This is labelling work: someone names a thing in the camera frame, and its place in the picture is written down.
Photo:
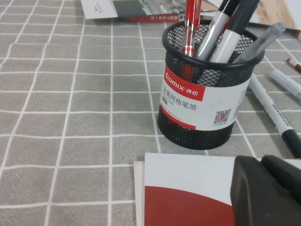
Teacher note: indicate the red gel pen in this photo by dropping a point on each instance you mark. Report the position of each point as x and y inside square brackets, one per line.
[189, 23]

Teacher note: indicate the red and white AgileX brochure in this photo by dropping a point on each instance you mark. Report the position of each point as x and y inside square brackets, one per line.
[183, 202]

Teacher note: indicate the dark red pencil with eraser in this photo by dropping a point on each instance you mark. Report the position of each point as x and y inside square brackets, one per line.
[294, 64]

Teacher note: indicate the grey capped pen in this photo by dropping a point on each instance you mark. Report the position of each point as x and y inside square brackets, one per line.
[258, 44]

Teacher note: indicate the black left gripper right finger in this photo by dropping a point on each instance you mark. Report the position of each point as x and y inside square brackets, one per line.
[287, 174]

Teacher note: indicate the office photo brochure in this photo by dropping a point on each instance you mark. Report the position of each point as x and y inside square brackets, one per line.
[98, 9]

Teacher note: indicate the grey checked tablecloth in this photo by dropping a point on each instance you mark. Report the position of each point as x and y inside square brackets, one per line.
[70, 117]

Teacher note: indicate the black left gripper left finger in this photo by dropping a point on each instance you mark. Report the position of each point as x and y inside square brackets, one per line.
[258, 202]

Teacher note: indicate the all-white paint marker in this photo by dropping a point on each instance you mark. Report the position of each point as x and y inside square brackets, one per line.
[287, 82]

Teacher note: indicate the desert photo brochure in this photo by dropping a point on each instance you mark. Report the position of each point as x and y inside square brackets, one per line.
[277, 11]

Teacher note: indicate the pale brochure under red brochure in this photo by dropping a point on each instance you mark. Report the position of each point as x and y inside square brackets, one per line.
[138, 193]

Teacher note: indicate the black-capped whiteboard marker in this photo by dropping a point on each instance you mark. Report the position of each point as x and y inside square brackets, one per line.
[211, 35]
[225, 47]

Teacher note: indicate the white marker with barcode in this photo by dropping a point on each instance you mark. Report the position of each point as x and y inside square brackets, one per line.
[265, 103]

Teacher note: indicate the black mesh pen holder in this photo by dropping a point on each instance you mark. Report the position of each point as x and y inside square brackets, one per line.
[200, 103]

